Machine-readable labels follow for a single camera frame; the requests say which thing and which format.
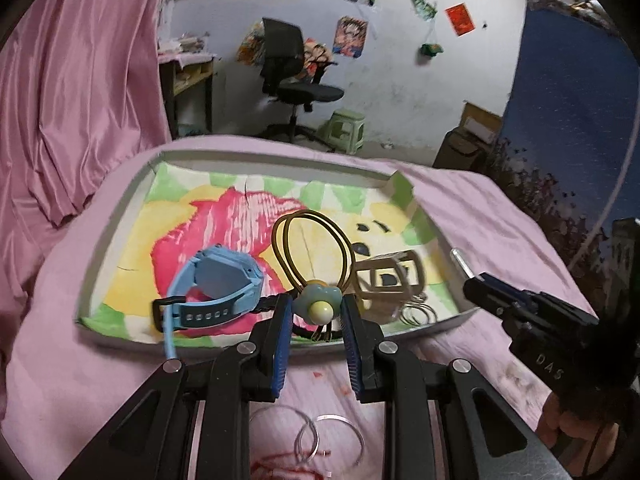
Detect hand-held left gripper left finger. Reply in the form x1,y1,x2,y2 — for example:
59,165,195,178
57,292,296,480

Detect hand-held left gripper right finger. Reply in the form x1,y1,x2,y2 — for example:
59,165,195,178
340,294,576,480

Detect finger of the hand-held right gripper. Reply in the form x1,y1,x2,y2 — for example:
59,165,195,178
462,280,526,321
477,271,541,307

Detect brown hair tie with flower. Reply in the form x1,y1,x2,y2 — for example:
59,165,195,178
271,210,357,327

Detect small silver rings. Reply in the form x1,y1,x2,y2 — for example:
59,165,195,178
399,301,437,329

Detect beige claw hair clip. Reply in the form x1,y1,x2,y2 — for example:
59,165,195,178
352,248,427,324

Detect blue smartwatch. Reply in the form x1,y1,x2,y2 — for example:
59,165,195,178
152,244,264,361

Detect white shallow tray box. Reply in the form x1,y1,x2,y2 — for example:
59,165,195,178
75,147,481,358

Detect person's right hand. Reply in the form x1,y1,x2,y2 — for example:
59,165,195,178
539,392,623,478

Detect dark cardboard box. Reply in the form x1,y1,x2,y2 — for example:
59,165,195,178
432,127,497,174

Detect colourful printed cloth liner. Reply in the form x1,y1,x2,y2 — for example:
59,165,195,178
87,160,458,347

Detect brown cardboard box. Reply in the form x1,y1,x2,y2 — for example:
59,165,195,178
460,102,504,144

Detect blue patterned curtain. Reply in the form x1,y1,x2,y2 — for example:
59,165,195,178
482,0,640,311

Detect green plastic stool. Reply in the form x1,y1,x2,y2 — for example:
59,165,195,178
316,109,366,155

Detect black office chair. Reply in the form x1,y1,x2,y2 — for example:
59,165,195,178
257,17,346,144

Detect wooden desk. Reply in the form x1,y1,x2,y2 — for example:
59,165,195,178
157,52,219,139

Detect colourful cartoon print sheet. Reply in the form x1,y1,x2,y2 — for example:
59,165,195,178
237,20,332,80

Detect pile of books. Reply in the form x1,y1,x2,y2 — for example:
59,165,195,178
159,32,212,57

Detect pink satin curtain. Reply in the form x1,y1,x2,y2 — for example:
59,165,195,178
0,0,173,306

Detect red paper wall decoration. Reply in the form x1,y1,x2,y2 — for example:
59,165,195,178
445,4,475,37

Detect cartoon character wall poster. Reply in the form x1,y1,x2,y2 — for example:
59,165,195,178
332,16,369,59

